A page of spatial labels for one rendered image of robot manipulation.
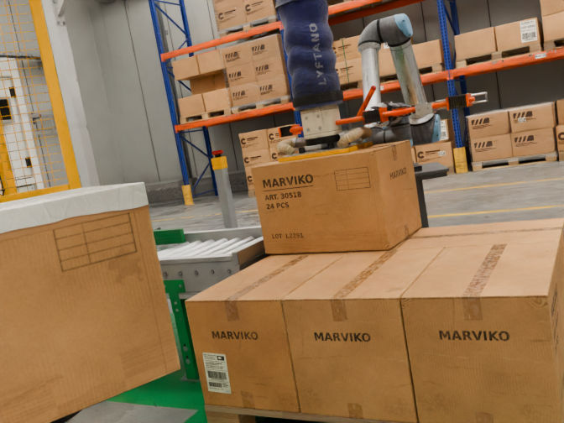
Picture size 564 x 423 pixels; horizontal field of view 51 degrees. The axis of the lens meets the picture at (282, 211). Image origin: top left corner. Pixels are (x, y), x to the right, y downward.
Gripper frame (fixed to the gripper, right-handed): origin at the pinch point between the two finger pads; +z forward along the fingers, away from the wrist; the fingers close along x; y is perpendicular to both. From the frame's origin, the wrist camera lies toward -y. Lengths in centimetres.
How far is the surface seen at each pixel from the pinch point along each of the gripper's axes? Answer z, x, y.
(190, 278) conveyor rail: 36, -58, 87
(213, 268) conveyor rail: 36, -54, 74
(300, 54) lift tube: 10.7, 30.7, 27.0
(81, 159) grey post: -156, 8, 346
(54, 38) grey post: -156, 120, 348
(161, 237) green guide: -20, -48, 149
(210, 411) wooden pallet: 81, -96, 53
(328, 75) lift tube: 5.0, 20.0, 18.5
